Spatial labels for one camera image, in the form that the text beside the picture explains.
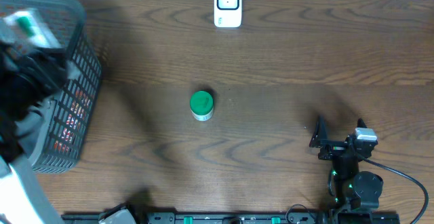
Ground grey plastic basket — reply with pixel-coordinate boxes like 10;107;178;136
1;0;102;174

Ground black mounting rail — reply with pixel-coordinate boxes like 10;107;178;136
61;209;400;224

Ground white barcode scanner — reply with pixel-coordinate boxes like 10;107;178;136
214;0;242;28

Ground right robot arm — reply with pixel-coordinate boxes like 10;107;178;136
309;117;383;212

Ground green lidded jar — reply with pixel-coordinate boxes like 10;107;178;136
190;90;214;122

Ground right black cable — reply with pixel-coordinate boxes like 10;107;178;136
359;154;430;224

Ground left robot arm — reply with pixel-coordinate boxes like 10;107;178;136
1;44;68;223

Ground white green box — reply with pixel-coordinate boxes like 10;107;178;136
3;8;62;49

